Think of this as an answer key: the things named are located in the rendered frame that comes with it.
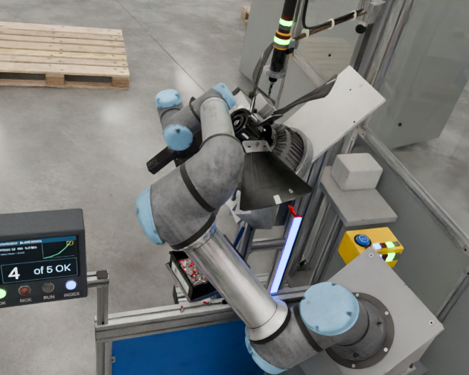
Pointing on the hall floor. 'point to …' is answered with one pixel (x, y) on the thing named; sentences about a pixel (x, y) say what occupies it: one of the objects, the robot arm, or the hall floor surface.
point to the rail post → (103, 359)
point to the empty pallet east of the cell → (54, 55)
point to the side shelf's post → (327, 251)
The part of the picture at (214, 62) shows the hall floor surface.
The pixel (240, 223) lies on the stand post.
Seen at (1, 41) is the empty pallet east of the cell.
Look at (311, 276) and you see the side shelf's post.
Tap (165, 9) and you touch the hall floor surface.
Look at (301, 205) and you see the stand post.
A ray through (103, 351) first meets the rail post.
